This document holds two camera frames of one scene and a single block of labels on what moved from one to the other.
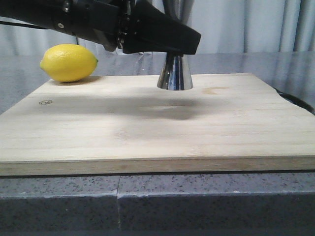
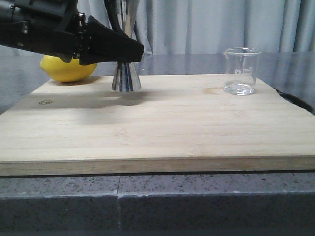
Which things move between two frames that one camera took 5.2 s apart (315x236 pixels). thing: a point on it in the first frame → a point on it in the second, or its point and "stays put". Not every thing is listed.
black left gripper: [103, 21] → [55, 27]
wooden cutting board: [229, 124] stays put
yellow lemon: [68, 62] stays put
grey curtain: [225, 26] stays put
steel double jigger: [174, 75] → [126, 78]
